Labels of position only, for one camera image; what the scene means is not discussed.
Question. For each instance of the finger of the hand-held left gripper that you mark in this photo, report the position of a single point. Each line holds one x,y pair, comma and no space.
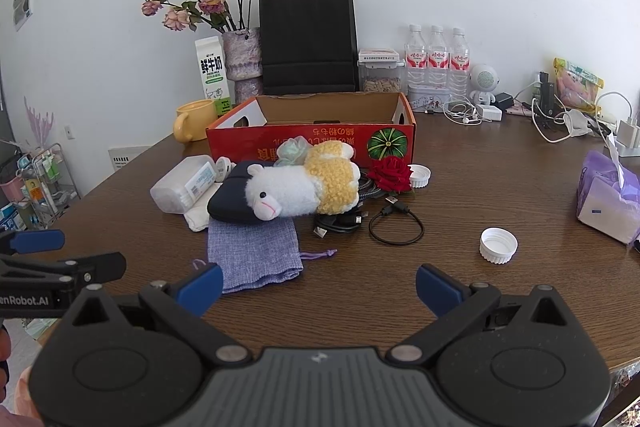
95,267
37,241

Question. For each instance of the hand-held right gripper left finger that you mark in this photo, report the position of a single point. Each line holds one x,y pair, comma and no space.
205,287

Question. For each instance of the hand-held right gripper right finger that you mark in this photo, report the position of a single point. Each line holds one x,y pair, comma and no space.
436,288

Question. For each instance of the white tissue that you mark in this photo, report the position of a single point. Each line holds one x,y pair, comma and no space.
197,219

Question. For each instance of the navy fabric pouch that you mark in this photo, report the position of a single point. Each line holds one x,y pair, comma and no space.
227,202

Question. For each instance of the clear cotton swab box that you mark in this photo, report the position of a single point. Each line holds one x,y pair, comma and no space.
175,192

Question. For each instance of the red artificial rose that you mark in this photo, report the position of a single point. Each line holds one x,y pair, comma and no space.
392,172

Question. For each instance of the white yellow plush sheep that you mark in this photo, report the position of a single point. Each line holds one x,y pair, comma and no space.
290,187

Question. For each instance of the green plastic bag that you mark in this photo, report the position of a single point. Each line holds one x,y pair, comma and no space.
292,149

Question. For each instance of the red cardboard box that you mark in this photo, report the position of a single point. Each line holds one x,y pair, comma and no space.
300,142

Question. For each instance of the metal storage rack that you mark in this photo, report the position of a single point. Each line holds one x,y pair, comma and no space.
45,187

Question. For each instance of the white ribbed bottle cap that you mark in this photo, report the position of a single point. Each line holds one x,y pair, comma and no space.
421,179
495,253

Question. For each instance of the purple dried grass sprig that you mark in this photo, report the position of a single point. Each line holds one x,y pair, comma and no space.
40,122

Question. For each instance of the yellow mug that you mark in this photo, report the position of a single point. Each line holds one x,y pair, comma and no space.
197,117

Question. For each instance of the white charger block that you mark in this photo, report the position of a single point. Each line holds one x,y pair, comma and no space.
490,112

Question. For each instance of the purple tissue pack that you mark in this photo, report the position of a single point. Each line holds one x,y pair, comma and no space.
600,202

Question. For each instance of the grey printed tin box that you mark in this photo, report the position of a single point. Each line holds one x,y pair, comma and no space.
427,99

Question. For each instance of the pink patterned flat case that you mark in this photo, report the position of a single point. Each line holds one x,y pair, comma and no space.
520,109

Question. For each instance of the black power adapter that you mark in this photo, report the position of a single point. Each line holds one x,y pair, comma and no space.
502,100

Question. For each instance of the clear seed container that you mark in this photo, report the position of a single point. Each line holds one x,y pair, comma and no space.
381,82

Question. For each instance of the white robot toy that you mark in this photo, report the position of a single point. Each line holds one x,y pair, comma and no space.
484,79

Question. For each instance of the white milk carton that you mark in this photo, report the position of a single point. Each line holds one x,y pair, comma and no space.
212,72

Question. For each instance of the white face mask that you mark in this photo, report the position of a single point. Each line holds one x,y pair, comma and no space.
577,122

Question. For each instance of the black upright device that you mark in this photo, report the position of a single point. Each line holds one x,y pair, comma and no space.
547,99

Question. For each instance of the clear water bottle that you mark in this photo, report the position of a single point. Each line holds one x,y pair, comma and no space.
437,57
416,57
459,62

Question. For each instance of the purple textured vase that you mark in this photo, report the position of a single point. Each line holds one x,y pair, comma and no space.
242,54

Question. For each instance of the white power strip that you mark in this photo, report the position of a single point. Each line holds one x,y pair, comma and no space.
625,147

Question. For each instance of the yellow snack packet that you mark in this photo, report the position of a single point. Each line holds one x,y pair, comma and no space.
575,84

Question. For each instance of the black paper bag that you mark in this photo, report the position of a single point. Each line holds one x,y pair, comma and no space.
307,37

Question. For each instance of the white wall outlet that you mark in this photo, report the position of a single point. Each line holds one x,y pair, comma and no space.
70,132

